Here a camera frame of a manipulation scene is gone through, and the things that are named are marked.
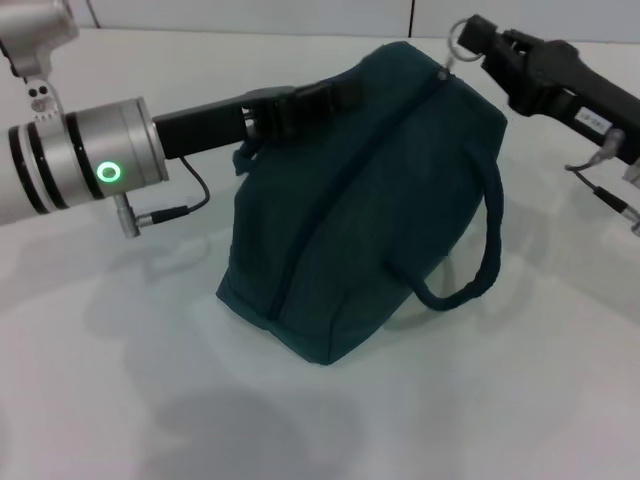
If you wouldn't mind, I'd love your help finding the dark blue insulated lunch bag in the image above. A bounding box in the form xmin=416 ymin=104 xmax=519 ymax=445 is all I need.
xmin=215 ymin=16 xmax=510 ymax=368

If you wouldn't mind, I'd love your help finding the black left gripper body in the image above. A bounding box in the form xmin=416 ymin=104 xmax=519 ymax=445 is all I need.
xmin=151 ymin=85 xmax=297 ymax=162

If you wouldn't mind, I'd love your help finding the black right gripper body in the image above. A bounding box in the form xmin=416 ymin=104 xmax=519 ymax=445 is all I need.
xmin=508 ymin=38 xmax=640 ymax=167

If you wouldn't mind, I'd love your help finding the silver right gripper cable plug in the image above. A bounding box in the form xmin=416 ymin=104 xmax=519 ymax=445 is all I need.
xmin=564 ymin=128 xmax=640 ymax=222

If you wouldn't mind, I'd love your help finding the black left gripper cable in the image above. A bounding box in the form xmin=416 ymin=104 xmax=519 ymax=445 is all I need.
xmin=112 ymin=155 xmax=211 ymax=241

